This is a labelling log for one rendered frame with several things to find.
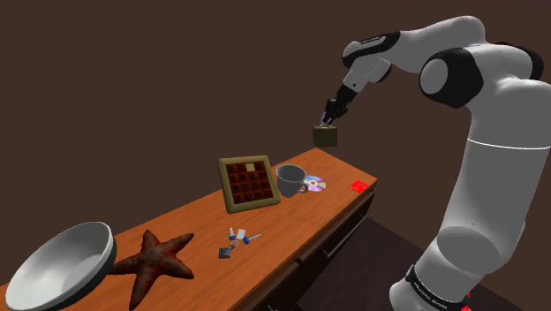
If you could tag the grey cup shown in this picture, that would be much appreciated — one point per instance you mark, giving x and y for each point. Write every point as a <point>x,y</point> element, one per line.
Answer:
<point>289,179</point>

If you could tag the red-brown starfish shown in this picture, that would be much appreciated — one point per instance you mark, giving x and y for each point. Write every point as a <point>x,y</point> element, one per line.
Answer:
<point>150,265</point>

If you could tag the olive brown cube box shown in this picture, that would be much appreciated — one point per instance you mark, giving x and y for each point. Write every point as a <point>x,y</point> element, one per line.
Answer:
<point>325,137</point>

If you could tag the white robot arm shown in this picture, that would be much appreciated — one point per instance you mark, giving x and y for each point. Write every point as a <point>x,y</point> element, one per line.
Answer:
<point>486,181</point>

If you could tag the shiny compact disc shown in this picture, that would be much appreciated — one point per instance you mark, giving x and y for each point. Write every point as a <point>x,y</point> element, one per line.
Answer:
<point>317,184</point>

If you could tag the small red flat square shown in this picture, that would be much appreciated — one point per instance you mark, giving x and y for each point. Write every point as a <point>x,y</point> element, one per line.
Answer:
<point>358,186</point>

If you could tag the wooden sliding number puzzle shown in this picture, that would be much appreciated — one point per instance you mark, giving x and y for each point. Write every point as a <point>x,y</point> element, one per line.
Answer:
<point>249,183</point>

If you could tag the orange wooden chest of drawers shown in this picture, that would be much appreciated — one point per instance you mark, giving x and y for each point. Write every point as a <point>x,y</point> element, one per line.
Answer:
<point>275,241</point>

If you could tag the large white bowl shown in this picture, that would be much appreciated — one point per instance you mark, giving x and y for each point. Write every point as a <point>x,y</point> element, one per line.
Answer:
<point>56,269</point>

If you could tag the key bunch with fob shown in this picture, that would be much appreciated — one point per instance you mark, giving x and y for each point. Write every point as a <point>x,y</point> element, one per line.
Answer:
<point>236,242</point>

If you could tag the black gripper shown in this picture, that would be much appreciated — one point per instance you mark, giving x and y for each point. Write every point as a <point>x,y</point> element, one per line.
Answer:
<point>337,103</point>

